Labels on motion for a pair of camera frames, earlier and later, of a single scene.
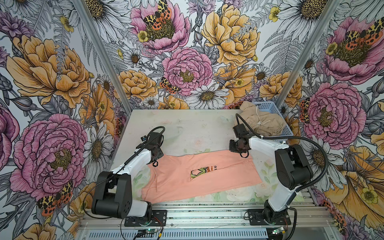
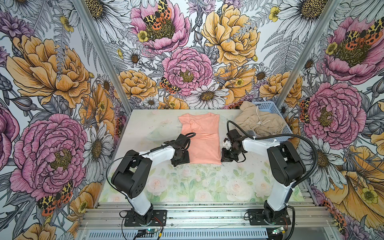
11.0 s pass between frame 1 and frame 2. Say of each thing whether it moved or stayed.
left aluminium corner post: stayed
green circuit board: stayed
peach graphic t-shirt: moved
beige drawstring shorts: stayed
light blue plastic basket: stayed
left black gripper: moved
